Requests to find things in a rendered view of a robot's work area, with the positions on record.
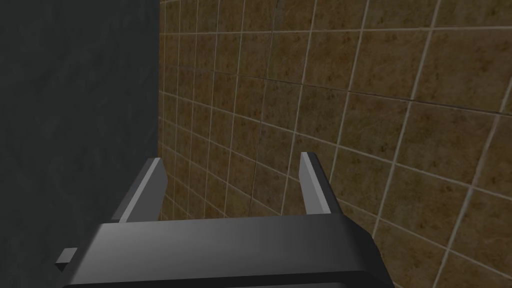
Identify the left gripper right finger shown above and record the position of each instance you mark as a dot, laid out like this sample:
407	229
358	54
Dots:
316	188

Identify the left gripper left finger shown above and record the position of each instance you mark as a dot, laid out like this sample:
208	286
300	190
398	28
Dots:
144	192

